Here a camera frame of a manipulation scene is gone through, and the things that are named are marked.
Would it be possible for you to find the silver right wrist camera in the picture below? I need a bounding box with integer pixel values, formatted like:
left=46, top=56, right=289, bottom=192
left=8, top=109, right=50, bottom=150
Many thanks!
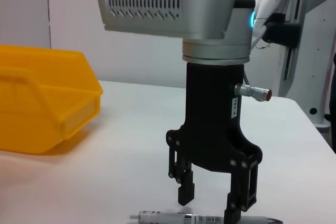
left=94, top=0, right=238, bottom=38

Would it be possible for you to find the silver ballpoint pen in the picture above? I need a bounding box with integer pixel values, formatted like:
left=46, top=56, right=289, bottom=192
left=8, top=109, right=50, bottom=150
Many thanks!
left=129, top=210, right=284, bottom=224

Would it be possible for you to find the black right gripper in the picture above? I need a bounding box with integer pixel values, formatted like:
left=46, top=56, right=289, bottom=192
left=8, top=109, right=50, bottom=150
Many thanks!
left=166, top=62, right=263, bottom=206

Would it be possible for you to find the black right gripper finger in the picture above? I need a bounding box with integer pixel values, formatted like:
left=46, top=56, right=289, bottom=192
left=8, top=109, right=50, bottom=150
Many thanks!
left=223, top=161, right=262, bottom=224

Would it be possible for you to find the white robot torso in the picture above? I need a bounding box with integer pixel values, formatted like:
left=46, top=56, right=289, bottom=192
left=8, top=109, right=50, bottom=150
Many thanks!
left=265, top=0, right=336, bottom=130

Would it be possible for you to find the yellow plastic bin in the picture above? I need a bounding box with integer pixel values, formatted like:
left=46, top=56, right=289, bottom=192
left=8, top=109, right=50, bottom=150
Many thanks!
left=0, top=45, right=103, bottom=156

